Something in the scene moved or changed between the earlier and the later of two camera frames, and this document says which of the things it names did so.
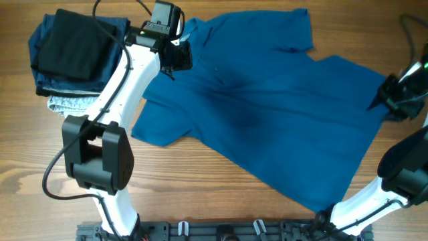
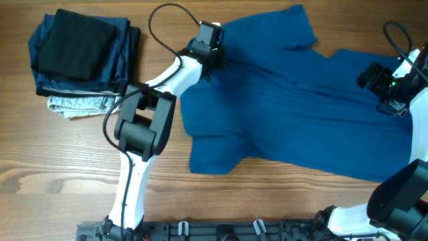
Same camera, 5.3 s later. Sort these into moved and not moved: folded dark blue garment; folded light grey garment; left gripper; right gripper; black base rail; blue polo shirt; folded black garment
Moved: blue polo shirt; left gripper; right gripper
Not moved: folded black garment; black base rail; folded light grey garment; folded dark blue garment
